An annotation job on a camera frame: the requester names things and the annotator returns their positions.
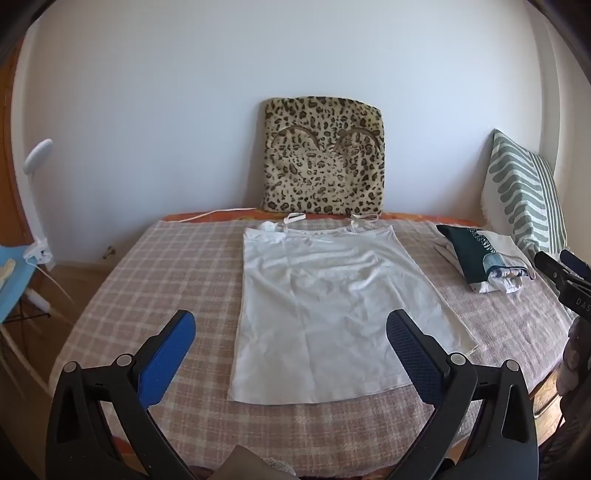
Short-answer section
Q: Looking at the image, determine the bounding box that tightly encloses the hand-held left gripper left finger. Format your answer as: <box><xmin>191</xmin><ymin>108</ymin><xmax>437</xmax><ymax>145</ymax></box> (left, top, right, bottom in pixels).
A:
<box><xmin>45</xmin><ymin>310</ymin><xmax>197</xmax><ymax>480</ymax></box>

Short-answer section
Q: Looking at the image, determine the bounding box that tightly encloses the white folded garment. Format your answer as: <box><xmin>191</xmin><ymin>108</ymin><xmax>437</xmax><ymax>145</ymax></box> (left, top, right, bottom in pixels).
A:
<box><xmin>434</xmin><ymin>231</ymin><xmax>533</xmax><ymax>295</ymax></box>

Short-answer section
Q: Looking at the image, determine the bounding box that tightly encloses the green white striped pillow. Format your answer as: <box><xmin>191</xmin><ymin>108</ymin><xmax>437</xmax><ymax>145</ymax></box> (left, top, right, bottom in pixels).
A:
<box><xmin>480</xmin><ymin>129</ymin><xmax>570</xmax><ymax>259</ymax></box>

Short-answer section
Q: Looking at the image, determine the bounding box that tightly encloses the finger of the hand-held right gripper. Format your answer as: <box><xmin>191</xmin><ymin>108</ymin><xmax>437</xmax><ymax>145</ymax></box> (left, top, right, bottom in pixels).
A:
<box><xmin>534</xmin><ymin>250</ymin><xmax>580</xmax><ymax>289</ymax></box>
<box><xmin>560</xmin><ymin>249</ymin><xmax>591</xmax><ymax>280</ymax></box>

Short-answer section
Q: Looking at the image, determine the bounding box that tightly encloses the plaid blanket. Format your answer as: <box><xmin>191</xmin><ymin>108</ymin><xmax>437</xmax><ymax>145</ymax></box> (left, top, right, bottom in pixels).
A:
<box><xmin>48</xmin><ymin>217</ymin><xmax>578</xmax><ymax>477</ymax></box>

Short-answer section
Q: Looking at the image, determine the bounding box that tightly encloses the white cable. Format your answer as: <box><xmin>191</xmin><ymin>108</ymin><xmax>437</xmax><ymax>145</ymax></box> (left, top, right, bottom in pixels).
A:
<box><xmin>178</xmin><ymin>208</ymin><xmax>260</xmax><ymax>223</ymax></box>

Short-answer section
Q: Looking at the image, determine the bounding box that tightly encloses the leopard print cushion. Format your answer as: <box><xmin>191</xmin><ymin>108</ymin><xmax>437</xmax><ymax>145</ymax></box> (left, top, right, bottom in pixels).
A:
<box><xmin>259</xmin><ymin>96</ymin><xmax>386</xmax><ymax>217</ymax></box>

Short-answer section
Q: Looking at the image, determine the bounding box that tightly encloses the blue chair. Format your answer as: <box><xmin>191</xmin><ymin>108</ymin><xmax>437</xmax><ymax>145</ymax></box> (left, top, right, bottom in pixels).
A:
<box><xmin>0</xmin><ymin>242</ymin><xmax>52</xmax><ymax>326</ymax></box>

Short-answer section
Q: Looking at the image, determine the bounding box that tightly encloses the dark green printed folded garment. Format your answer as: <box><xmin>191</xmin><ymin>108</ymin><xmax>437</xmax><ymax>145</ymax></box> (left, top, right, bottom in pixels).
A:
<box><xmin>436</xmin><ymin>224</ymin><xmax>509</xmax><ymax>283</ymax></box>

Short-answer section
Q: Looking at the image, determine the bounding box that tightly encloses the wooden bed frame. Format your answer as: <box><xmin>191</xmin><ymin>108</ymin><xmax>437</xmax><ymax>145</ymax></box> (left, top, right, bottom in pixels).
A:
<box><xmin>530</xmin><ymin>364</ymin><xmax>570</xmax><ymax>446</ymax></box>

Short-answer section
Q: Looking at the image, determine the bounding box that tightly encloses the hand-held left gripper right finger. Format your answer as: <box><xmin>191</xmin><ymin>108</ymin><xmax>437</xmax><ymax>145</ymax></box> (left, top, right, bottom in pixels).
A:
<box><xmin>385</xmin><ymin>308</ymin><xmax>540</xmax><ymax>480</ymax></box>

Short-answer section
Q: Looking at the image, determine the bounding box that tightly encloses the white camisole top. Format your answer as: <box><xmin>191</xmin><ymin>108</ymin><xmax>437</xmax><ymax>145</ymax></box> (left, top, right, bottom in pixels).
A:
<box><xmin>227</xmin><ymin>213</ymin><xmax>481</xmax><ymax>406</ymax></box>

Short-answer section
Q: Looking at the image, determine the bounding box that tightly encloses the white clip lamp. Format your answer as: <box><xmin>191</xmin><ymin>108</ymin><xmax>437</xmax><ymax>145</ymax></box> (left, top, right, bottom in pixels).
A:
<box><xmin>22</xmin><ymin>138</ymin><xmax>77</xmax><ymax>319</ymax></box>

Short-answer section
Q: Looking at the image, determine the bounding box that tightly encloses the wooden door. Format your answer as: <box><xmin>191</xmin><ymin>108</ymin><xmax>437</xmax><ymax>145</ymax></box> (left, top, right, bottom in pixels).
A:
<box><xmin>0</xmin><ymin>46</ymin><xmax>31</xmax><ymax>278</ymax></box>

